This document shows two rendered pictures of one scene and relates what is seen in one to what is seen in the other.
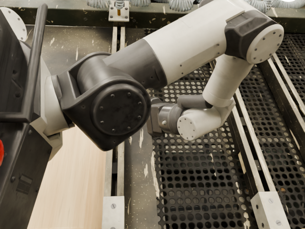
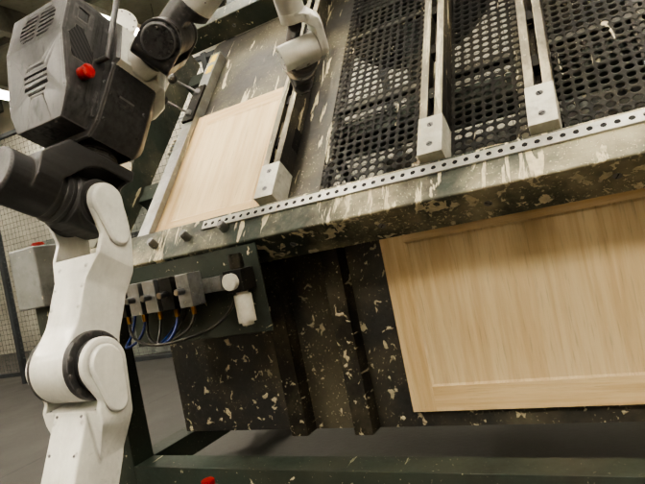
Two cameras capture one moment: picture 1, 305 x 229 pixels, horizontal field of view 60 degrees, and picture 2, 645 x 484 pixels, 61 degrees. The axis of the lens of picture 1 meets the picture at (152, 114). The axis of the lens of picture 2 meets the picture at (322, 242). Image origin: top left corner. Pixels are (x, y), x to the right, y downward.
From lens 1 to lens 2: 1.08 m
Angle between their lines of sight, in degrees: 33
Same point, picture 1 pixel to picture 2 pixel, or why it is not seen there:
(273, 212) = (427, 134)
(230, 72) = not seen: outside the picture
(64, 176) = (243, 166)
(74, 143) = (255, 136)
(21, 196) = (125, 110)
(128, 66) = (166, 12)
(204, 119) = (291, 44)
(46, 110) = (131, 59)
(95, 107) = (142, 42)
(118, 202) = (274, 167)
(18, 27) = (130, 19)
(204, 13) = not seen: outside the picture
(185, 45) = not seen: outside the picture
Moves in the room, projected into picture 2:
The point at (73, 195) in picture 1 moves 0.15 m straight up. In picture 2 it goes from (249, 178) to (239, 131)
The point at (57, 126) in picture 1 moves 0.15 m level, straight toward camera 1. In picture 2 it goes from (142, 69) to (102, 49)
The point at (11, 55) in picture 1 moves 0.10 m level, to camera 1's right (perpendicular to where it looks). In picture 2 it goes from (105, 31) to (131, 13)
